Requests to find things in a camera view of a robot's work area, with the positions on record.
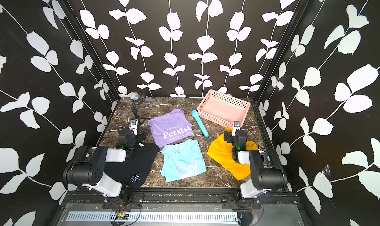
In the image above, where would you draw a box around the yellow t-shirt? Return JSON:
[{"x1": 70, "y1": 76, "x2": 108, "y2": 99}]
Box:
[{"x1": 207, "y1": 134, "x2": 250, "y2": 180}]

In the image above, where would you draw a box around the purple Persist t-shirt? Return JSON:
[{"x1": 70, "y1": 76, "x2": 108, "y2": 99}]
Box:
[{"x1": 147, "y1": 109, "x2": 194, "y2": 148}]

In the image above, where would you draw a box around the light blue butterfly t-shirt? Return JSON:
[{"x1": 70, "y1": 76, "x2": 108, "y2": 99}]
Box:
[{"x1": 161, "y1": 140, "x2": 206, "y2": 182}]

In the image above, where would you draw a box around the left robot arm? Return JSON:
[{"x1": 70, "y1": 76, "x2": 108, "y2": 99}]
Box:
[{"x1": 63, "y1": 128, "x2": 137, "y2": 198}]

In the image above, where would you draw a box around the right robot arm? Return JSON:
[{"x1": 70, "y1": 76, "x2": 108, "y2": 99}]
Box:
[{"x1": 224, "y1": 130, "x2": 288, "y2": 199}]

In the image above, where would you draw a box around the pink plastic basket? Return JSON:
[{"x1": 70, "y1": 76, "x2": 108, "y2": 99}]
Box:
[{"x1": 197, "y1": 89, "x2": 250, "y2": 129}]

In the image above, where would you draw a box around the black t-shirt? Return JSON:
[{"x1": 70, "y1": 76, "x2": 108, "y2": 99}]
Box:
[{"x1": 105, "y1": 142, "x2": 160, "y2": 189}]

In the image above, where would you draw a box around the blue toy microphone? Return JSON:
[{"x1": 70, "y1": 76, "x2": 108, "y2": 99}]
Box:
[{"x1": 192, "y1": 110, "x2": 209, "y2": 138}]

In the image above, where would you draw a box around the small circuit board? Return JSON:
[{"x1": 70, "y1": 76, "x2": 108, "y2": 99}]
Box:
[{"x1": 115, "y1": 212, "x2": 129, "y2": 220}]

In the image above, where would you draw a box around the white perforated strip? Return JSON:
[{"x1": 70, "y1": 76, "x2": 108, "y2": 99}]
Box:
[{"x1": 64, "y1": 211, "x2": 239, "y2": 224}]

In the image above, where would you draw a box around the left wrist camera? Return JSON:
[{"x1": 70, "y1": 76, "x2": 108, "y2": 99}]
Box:
[{"x1": 129, "y1": 119, "x2": 139, "y2": 135}]

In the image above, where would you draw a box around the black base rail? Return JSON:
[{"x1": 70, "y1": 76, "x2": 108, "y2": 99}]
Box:
[{"x1": 60, "y1": 187, "x2": 301, "y2": 212}]

